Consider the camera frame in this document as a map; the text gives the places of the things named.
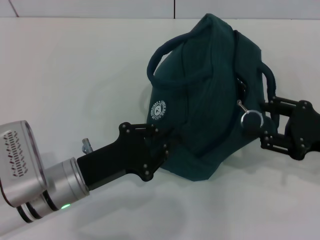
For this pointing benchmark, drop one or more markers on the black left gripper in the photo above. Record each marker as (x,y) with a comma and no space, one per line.
(125,155)

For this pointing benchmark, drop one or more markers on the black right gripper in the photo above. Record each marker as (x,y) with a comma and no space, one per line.
(307,130)

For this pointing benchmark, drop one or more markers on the dark teal fabric lunch bag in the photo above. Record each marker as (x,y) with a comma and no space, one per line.
(200,100)

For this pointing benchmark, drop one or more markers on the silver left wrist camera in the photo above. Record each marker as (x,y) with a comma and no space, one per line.
(20,162)

